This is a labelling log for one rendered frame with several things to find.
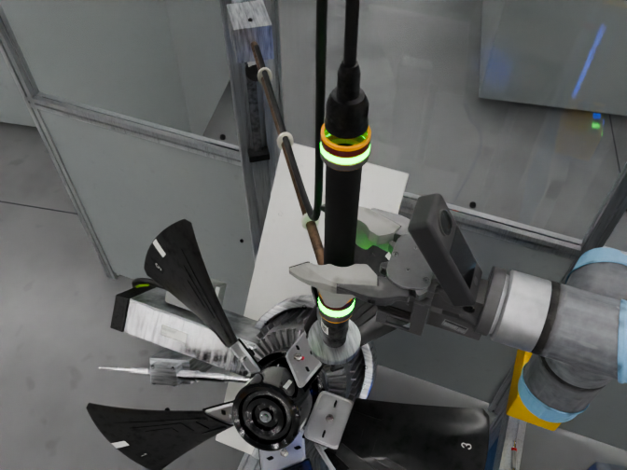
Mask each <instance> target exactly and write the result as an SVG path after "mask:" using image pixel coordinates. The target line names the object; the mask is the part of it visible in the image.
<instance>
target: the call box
mask: <svg viewBox="0 0 627 470"><path fill-rule="evenodd" d="M531 356H532V353H531V352H526V351H522V350H519V349H518V351H517V355H516V360H515V365H514V370H513V375H512V380H511V385H510V390H509V400H508V404H507V409H506V414H507V415H509V416H510V417H513V418H516V419H519V420H522V421H525V422H529V423H532V424H534V425H537V426H540V427H543V428H546V429H548V430H551V431H555V430H556V429H557V427H558V426H559V425H560V424H561V422H547V421H544V420H541V419H539V418H538V417H537V416H535V415H534V414H533V413H531V412H530V411H529V410H528V409H527V408H526V406H525V405H524V404H523V401H522V400H521V398H520V395H519V391H518V382H519V378H520V376H521V373H522V369H523V366H524V365H525V364H526V363H527V362H528V361H529V359H530V358H531Z"/></svg>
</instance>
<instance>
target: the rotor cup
mask: <svg viewBox="0 0 627 470"><path fill-rule="evenodd" d="M287 352H288V350H287V349H283V350H277V351H273V352H270V353H268V354H266V355H265V356H264V357H263V358H262V359H260V360H259V361H258V363H259V364H260V365H261V367H262V368H263V369H262V370H260V371H259V372H257V373H254V374H251V376H250V381H249V382H248V383H247V384H246V385H245V386H244V387H243V388H242V389H241V390H240V391H239V392H238V393H237V394H236V396H235V398H234V401H233V404H232V410H231V415H232V420H233V423H234V426H235V428H236V430H237V432H238V434H239V435H240V436H241V438H242V439H243V440H244V441H245V442H247V443H248V444H249V445H251V446H252V447H254V448H256V449H261V450H266V451H276V450H279V449H283V448H285V447H287V446H288V445H290V444H291V443H292V442H293V441H294V440H295V438H296V437H297V435H298V434H299V432H300V430H301V429H302V428H301V429H300V427H301V425H302V424H303V422H304V421H305V419H306V422H305V423H304V425H303V426H305V425H307V422H308V420H309V418H310V416H311V413H312V411H313V408H314V404H315V402H316V399H317V397H318V395H319V394H320V392H321V391H327V383H326V379H325V377H324V374H323V372H322V371H320V372H319V374H318V375H317V377H316V378H315V380H314V381H313V383H312V384H311V386H310V387H309V389H308V390H307V392H304V390H303V388H299V387H298V385H297V383H296V381H295V379H294V376H293V374H292V372H291V369H290V367H289V364H288V362H287V360H286V353H287ZM252 378H253V379H252ZM288 380H291V381H292V383H291V384H290V385H289V387H288V388H287V389H285V388H284V387H283V386H284V385H285V384H286V383H287V381H288ZM263 410H266V411H268V412H270V413H271V415H272V419H271V421H270V422H267V423H265V422H262V421H261V420H260V418H259V413H260V412H261V411H263ZM303 426H302V427H303Z"/></svg>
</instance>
